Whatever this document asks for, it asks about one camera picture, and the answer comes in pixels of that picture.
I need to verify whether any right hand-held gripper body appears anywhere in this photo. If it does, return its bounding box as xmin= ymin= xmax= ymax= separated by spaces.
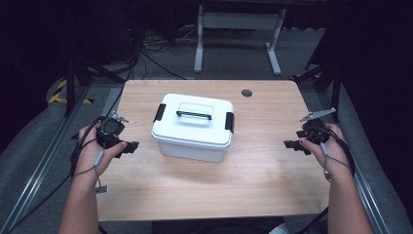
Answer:
xmin=295 ymin=107 xmax=337 ymax=146

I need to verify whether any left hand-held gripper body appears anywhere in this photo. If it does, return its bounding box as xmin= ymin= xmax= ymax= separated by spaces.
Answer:
xmin=95 ymin=110 xmax=131 ymax=151

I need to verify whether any white lidded storage box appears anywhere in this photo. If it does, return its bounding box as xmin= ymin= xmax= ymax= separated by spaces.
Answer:
xmin=150 ymin=93 xmax=236 ymax=163

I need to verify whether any person's right hand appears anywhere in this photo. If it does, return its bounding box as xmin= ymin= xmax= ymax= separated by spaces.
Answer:
xmin=299 ymin=123 xmax=355 ymax=182

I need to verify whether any person's left hand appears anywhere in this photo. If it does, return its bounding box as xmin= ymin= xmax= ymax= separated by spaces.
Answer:
xmin=73 ymin=122 xmax=129 ymax=178

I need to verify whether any black tripod stand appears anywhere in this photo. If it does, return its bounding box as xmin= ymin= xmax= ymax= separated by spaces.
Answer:
xmin=289 ymin=60 xmax=343 ymax=124
xmin=63 ymin=57 xmax=127 ymax=117

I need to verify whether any yellow and black floor tape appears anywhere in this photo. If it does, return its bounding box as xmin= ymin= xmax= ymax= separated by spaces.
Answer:
xmin=48 ymin=79 xmax=94 ymax=105

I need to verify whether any person's dark clothing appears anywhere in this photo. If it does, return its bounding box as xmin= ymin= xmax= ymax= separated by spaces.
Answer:
xmin=151 ymin=216 xmax=286 ymax=234

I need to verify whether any grey cable of right gripper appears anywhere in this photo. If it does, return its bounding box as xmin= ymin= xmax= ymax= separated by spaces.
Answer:
xmin=319 ymin=141 xmax=355 ymax=183

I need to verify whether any grey cable of gripper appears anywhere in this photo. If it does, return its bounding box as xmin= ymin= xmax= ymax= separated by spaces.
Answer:
xmin=71 ymin=148 xmax=105 ymax=193
xmin=319 ymin=141 xmax=355 ymax=183

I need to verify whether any grey cable of left gripper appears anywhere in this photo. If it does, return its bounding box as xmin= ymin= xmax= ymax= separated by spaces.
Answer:
xmin=71 ymin=148 xmax=105 ymax=193

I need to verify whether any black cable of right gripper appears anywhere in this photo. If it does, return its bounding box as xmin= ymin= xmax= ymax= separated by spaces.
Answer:
xmin=293 ymin=126 xmax=357 ymax=234

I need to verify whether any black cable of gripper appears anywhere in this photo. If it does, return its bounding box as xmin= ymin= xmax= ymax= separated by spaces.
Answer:
xmin=6 ymin=115 xmax=109 ymax=234
xmin=293 ymin=126 xmax=357 ymax=234

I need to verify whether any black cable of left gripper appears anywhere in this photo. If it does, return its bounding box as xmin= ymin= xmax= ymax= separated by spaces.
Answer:
xmin=6 ymin=115 xmax=109 ymax=234

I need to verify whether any aluminium floor rail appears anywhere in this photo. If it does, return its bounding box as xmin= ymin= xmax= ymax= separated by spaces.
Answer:
xmin=0 ymin=86 xmax=93 ymax=234
xmin=319 ymin=87 xmax=395 ymax=234

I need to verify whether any bundle of black floor cables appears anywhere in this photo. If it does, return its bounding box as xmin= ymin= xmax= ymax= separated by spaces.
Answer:
xmin=128 ymin=27 xmax=198 ymax=81

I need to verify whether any grey metal desk frame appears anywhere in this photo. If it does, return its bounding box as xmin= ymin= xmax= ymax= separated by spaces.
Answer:
xmin=193 ymin=4 xmax=287 ymax=77

